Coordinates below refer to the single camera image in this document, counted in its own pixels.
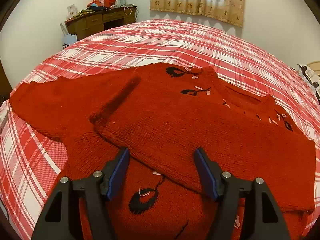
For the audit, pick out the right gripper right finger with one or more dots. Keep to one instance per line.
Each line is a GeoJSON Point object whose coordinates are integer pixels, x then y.
{"type": "Point", "coordinates": [262, 216]}

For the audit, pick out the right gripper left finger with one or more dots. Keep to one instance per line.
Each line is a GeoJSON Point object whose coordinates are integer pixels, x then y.
{"type": "Point", "coordinates": [60, 216]}

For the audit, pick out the red knitted sweater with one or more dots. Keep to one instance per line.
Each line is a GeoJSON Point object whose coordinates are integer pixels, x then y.
{"type": "Point", "coordinates": [162, 113]}

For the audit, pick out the red white plaid bedsheet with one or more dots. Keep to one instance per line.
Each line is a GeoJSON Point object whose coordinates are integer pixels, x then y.
{"type": "Point", "coordinates": [31, 162]}

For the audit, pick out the grey patterned pillow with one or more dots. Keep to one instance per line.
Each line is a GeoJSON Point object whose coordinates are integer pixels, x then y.
{"type": "Point", "coordinates": [310, 77]}

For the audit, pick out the cream wooden headboard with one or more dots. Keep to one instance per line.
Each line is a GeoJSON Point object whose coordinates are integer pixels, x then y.
{"type": "Point", "coordinates": [315, 66]}

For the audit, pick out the white paper shopping bag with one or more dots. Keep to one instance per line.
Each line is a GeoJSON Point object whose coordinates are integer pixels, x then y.
{"type": "Point", "coordinates": [68, 39]}

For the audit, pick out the brown wooden desk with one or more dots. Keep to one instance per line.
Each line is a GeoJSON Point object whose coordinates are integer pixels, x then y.
{"type": "Point", "coordinates": [94, 22]}

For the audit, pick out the white greeting card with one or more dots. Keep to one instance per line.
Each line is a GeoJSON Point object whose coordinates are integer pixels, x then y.
{"type": "Point", "coordinates": [72, 11]}

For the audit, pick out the red gift bag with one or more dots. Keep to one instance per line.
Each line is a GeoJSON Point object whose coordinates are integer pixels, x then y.
{"type": "Point", "coordinates": [102, 3]}

